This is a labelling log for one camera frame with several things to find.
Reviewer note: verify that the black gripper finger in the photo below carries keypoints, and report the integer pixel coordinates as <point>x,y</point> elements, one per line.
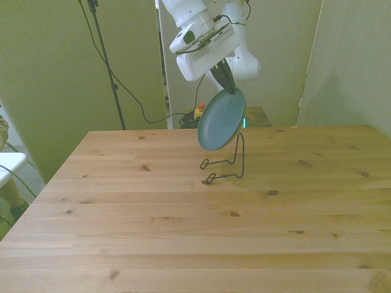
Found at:
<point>229,74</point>
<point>223,80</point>

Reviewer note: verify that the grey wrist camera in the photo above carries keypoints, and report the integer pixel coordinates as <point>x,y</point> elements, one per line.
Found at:
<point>217,35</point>

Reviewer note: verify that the person's bare leg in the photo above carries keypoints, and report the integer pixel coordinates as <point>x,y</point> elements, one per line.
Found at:
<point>10,192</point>

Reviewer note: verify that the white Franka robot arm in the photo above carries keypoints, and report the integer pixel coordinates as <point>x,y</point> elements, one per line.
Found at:
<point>244,65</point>

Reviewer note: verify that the yellow emergency stop button box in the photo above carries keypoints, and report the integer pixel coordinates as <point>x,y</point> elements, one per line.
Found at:
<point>199,113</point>

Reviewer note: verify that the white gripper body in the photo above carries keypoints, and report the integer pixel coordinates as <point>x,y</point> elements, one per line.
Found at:
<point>198,64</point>

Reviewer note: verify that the white chair seat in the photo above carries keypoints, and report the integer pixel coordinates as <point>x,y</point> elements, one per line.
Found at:
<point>10,161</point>

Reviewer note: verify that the teal round plate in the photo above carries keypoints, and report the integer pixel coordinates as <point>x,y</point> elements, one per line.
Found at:
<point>221,122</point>

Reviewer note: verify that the black tripod pole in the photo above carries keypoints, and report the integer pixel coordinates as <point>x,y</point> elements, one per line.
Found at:
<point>114,87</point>

